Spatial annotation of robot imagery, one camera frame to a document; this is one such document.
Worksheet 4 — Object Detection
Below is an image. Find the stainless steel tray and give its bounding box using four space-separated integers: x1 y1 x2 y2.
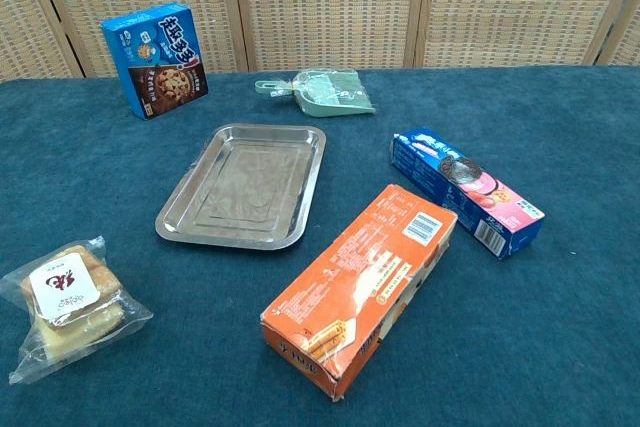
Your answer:
154 123 327 252

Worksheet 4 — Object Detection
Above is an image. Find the pastry package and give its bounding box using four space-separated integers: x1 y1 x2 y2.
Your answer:
0 235 154 386

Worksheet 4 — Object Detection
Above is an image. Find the green dustpan and brush set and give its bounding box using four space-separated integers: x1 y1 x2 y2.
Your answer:
254 68 377 119

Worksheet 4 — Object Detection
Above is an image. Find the orange snack box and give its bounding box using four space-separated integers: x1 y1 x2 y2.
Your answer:
259 183 459 402

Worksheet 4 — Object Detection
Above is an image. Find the blue pink sandwich cookie box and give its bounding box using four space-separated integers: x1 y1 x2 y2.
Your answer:
389 126 546 262

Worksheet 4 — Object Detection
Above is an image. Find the woven folding screen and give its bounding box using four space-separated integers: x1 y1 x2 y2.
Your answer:
0 0 640 83

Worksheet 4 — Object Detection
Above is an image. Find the blue table cloth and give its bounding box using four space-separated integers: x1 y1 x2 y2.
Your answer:
0 62 640 427

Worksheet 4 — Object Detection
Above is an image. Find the blue chocolate chip cookie box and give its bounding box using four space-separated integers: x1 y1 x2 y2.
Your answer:
100 1 208 121

